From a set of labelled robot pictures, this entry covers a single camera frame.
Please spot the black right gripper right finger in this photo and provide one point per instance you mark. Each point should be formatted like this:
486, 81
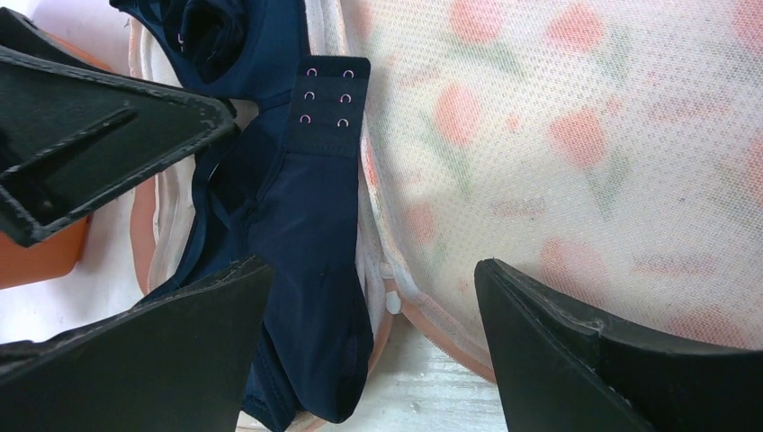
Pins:
564, 365

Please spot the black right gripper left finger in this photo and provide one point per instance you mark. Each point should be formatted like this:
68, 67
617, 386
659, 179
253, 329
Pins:
177, 363

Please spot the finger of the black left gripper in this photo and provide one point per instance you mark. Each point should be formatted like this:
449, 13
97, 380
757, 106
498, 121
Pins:
141, 129

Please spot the floral padded bra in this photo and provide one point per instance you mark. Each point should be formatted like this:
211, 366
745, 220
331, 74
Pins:
611, 150

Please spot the navy blue bra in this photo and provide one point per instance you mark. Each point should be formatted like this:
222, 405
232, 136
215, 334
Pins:
285, 189

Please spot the orange plastic tub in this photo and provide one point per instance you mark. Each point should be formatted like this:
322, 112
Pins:
42, 256

